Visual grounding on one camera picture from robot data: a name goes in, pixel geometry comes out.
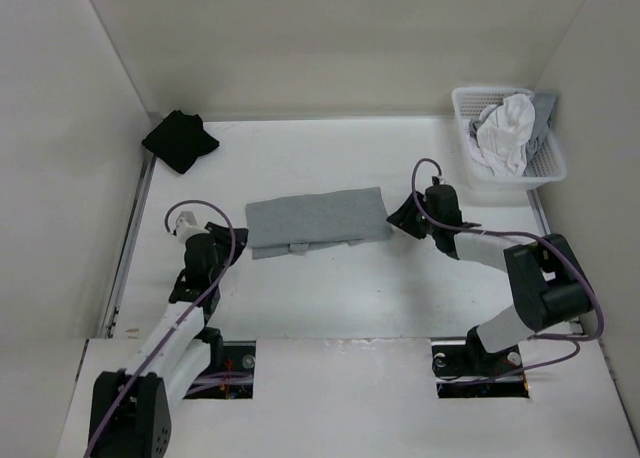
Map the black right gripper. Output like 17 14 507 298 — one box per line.
387 191 440 240

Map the grey tank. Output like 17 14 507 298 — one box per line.
245 187 392 260
467 92 557 169

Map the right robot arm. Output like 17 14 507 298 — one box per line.
387 182 599 381

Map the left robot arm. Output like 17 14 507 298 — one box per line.
85 217 249 457

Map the white crumpled tank top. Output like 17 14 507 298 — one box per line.
473 93 535 178

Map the black folded tank top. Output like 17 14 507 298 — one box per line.
141 110 220 175

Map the grey tank top in basket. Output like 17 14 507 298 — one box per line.
467 92 557 169

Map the white plastic laundry basket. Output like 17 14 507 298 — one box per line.
451 86 567 192

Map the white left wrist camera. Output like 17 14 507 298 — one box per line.
173 211 206 244

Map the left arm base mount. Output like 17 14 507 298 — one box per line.
185 341 256 400

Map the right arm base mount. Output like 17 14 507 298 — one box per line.
431 340 529 399

